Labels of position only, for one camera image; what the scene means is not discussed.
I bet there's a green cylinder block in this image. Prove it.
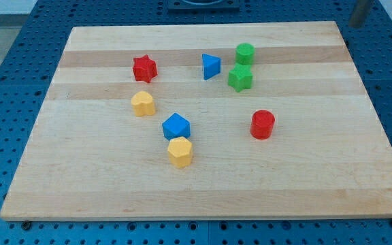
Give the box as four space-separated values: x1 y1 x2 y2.
235 43 255 65

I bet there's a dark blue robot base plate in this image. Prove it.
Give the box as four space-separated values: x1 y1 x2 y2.
165 0 240 12

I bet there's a blue cube block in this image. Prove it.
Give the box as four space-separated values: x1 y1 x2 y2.
162 113 191 140

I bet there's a red cylinder block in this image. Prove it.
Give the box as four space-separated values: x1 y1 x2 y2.
250 110 276 140

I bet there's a blue triangle block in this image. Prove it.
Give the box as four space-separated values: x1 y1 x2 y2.
201 54 221 80

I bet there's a red star block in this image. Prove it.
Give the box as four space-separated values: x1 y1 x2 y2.
133 55 158 83

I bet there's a yellow hexagon block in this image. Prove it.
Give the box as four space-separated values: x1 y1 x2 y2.
167 137 193 169

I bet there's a green star block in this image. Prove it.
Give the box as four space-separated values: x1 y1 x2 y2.
228 63 253 93

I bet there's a yellow heart block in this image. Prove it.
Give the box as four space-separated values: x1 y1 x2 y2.
131 91 156 117

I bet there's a wooden board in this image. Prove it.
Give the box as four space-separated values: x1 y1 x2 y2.
0 21 392 221

